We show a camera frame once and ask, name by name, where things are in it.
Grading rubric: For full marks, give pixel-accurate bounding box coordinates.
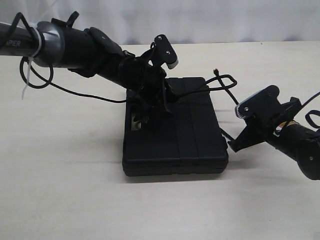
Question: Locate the white zip tie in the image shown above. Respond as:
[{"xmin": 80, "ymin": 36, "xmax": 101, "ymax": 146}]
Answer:
[{"xmin": 20, "ymin": 22, "xmax": 46, "ymax": 101}]

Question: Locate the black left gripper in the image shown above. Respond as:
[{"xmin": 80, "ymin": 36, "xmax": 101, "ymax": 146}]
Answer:
[{"xmin": 119, "ymin": 56, "xmax": 180, "ymax": 131}]

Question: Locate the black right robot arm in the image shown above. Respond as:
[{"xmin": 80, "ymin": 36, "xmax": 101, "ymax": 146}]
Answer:
[{"xmin": 228, "ymin": 97, "xmax": 320, "ymax": 181}]

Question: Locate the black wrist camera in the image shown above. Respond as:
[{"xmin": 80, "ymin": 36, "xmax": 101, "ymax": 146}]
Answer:
[
  {"xmin": 152, "ymin": 34, "xmax": 179, "ymax": 70},
  {"xmin": 235, "ymin": 85, "xmax": 281, "ymax": 120}
]

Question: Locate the black plastic carry case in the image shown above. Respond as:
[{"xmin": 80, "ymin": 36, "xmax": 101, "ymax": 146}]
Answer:
[{"xmin": 122, "ymin": 91, "xmax": 229, "ymax": 177}]

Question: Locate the thin black right camera cable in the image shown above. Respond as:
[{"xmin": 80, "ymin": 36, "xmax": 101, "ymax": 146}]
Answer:
[{"xmin": 298, "ymin": 91, "xmax": 320, "ymax": 130}]

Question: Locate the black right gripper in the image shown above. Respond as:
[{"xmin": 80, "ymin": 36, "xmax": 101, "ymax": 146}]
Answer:
[{"xmin": 228, "ymin": 97, "xmax": 302, "ymax": 152}]

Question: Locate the thin black camera cable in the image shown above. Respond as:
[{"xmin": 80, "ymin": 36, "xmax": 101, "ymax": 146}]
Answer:
[
  {"xmin": 298, "ymin": 91, "xmax": 320, "ymax": 130},
  {"xmin": 0, "ymin": 11, "xmax": 131, "ymax": 103}
]

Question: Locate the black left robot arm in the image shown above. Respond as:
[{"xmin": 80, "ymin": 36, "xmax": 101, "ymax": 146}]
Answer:
[{"xmin": 0, "ymin": 15, "xmax": 179, "ymax": 123}]

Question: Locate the black braided rope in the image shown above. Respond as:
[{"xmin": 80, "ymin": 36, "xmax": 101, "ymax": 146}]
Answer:
[{"xmin": 174, "ymin": 69, "xmax": 241, "ymax": 141}]

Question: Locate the thin black left camera cable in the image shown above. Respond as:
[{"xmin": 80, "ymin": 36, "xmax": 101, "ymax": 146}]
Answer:
[{"xmin": 0, "ymin": 11, "xmax": 131, "ymax": 103}]

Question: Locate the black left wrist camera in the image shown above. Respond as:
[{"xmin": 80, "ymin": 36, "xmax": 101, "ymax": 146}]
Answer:
[{"xmin": 152, "ymin": 34, "xmax": 179, "ymax": 70}]

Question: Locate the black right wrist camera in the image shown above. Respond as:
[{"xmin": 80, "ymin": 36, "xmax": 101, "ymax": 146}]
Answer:
[{"xmin": 235, "ymin": 85, "xmax": 281, "ymax": 120}]

